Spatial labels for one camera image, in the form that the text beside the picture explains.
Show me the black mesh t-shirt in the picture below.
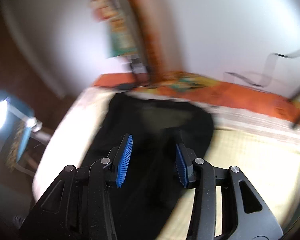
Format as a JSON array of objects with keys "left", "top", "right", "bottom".
[{"left": 83, "top": 93, "right": 214, "bottom": 239}]

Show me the orange bed mattress cover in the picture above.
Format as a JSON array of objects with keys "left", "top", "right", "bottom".
[{"left": 92, "top": 72, "right": 300, "bottom": 128}]

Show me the striped yellow bed sheet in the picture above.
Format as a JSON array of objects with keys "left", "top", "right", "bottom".
[{"left": 32, "top": 88, "right": 300, "bottom": 235}]

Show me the leopard print cloth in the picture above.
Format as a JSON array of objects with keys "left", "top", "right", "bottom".
[{"left": 5, "top": 121, "right": 25, "bottom": 172}]

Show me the blue chair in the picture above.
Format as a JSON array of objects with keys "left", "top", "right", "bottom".
[{"left": 0, "top": 90, "right": 37, "bottom": 169}]

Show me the silver folded tripod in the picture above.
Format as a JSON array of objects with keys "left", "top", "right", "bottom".
[{"left": 111, "top": 0, "right": 150, "bottom": 74}]

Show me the white clip desk lamp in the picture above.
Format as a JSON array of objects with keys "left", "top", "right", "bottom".
[{"left": 0, "top": 99, "right": 43, "bottom": 133}]

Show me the black ring light cable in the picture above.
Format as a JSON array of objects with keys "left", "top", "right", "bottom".
[{"left": 223, "top": 45, "right": 300, "bottom": 87}]

